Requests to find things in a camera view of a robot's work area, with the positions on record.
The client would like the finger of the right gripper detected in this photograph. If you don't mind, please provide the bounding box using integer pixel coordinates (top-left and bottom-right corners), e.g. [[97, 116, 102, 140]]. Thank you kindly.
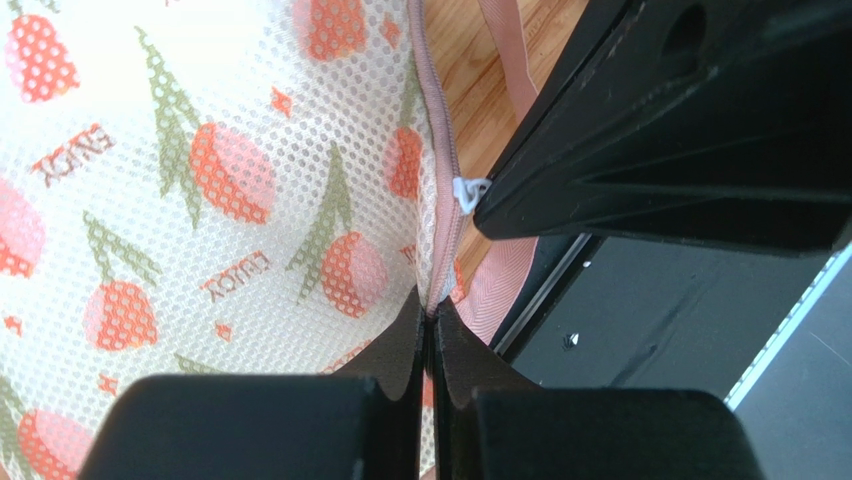
[[475, 102, 851, 256], [489, 1, 851, 200]]

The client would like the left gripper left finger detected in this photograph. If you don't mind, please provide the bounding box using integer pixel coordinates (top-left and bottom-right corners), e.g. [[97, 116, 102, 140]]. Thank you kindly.
[[79, 292, 424, 479]]

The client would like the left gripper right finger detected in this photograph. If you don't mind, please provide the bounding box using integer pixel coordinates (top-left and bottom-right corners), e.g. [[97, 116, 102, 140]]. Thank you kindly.
[[432, 300, 763, 479]]

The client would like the floral mesh laundry bag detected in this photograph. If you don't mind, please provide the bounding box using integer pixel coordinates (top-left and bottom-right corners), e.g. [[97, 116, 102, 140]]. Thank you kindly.
[[1, 1, 537, 479]]

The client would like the aluminium rail frame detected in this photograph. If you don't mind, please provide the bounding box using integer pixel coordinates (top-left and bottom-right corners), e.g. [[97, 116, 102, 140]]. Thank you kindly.
[[724, 245, 851, 411]]

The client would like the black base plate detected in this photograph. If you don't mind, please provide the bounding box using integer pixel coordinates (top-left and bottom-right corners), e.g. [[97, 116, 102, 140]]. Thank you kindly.
[[493, 236, 828, 398]]

